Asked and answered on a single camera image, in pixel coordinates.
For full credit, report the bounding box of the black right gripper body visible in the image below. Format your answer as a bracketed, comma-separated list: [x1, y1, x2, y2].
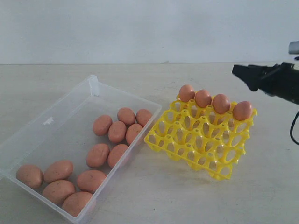
[259, 62, 299, 104]

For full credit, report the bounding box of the brown egg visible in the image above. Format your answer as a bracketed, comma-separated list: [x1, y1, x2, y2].
[43, 160, 73, 183]
[136, 109, 152, 127]
[107, 144, 128, 168]
[125, 123, 143, 145]
[93, 114, 113, 136]
[194, 89, 212, 108]
[233, 101, 253, 121]
[178, 84, 195, 102]
[42, 180, 75, 205]
[16, 164, 43, 189]
[117, 107, 135, 126]
[86, 143, 110, 168]
[76, 170, 106, 194]
[108, 121, 127, 143]
[212, 94, 231, 114]

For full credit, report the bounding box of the yellow plastic egg tray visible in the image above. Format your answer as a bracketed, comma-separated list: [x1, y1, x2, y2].
[144, 98, 257, 181]

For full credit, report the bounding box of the clear plastic storage box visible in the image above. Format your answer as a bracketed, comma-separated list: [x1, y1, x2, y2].
[0, 75, 162, 224]

